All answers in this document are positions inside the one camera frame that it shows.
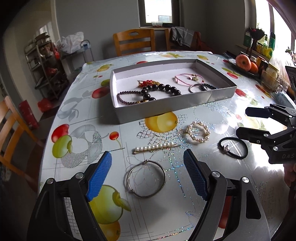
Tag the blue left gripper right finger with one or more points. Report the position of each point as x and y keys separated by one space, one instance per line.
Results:
x=198 y=175

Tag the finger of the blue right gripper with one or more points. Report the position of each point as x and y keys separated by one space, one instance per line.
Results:
x=251 y=135
x=257 y=112

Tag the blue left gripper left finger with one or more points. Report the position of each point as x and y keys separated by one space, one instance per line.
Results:
x=96 y=175

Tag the large silver bangle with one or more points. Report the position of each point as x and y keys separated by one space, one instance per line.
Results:
x=145 y=179

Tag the small silver bangle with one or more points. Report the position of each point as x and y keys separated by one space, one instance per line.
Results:
x=197 y=87

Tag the person's right hand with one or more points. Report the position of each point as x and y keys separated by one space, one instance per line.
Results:
x=289 y=170

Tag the glass jar with lid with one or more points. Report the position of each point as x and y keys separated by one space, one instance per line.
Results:
x=269 y=79

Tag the pearl bar hair clip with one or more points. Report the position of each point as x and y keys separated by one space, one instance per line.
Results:
x=156 y=147

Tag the round pearl hair clip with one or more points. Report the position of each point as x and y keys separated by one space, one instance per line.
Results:
x=196 y=132

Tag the orange fruit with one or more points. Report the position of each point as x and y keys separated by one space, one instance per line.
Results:
x=254 y=68

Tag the red apple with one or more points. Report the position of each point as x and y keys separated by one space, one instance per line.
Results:
x=243 y=62

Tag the fruit print tablecloth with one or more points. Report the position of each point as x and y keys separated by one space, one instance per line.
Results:
x=85 y=126

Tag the dark fruit plate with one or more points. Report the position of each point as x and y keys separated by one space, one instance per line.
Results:
x=247 y=73

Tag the green bottle on sill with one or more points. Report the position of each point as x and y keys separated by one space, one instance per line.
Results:
x=272 y=41

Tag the wooden chair left side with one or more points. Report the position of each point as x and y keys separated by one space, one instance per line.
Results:
x=11 y=132

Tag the wooden chair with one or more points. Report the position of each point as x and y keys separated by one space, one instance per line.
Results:
x=134 y=41
x=11 y=132

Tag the grey clothing on chair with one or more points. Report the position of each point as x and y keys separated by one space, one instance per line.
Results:
x=182 y=36

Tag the red and gold ornament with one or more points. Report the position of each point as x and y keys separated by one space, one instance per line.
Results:
x=145 y=83

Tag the grey shallow cardboard tray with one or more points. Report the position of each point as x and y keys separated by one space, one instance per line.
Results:
x=175 y=76

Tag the metal storage shelf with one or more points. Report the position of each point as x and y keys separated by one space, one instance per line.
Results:
x=46 y=67

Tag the white plastic bag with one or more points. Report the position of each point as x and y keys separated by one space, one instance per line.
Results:
x=71 y=43

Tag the wooden chair far side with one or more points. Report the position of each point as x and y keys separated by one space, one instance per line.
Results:
x=134 y=41

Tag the window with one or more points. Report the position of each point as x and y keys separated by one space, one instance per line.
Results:
x=165 y=12

